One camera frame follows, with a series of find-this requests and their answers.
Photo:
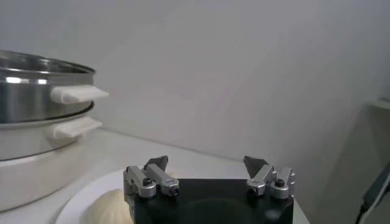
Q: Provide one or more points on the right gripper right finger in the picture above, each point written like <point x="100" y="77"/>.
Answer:
<point x="262" y="179"/>

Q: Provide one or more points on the large white plate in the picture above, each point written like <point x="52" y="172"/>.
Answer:
<point x="79" y="201"/>

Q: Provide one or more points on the white electric cooker pot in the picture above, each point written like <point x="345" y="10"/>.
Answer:
<point x="30" y="179"/>

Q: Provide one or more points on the white steamed baozi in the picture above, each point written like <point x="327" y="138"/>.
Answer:
<point x="109" y="210"/>

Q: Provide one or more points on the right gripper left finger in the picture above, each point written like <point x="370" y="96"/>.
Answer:
<point x="163" y="181"/>

